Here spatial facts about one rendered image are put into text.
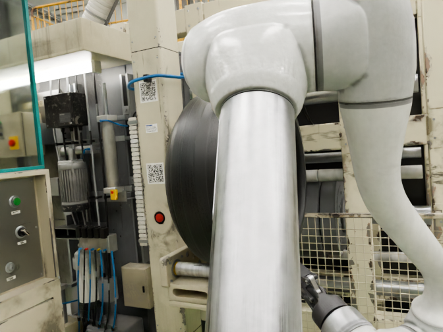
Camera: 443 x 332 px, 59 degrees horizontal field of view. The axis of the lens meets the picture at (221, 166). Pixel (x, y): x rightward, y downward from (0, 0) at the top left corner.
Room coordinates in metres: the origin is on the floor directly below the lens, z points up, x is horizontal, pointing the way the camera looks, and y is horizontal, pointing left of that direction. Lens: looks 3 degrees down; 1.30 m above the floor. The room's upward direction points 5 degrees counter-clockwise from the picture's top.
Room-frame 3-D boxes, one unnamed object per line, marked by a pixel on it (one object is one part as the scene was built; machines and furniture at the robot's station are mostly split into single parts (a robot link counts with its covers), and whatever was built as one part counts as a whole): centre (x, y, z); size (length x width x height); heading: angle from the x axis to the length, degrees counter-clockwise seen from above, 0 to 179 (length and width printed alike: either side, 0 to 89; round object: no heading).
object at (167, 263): (1.43, 0.13, 0.90); 0.40 x 0.03 x 0.10; 154
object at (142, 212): (1.46, 0.30, 1.19); 0.05 x 0.04 x 0.48; 154
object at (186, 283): (1.23, 0.03, 0.84); 0.36 x 0.09 x 0.06; 64
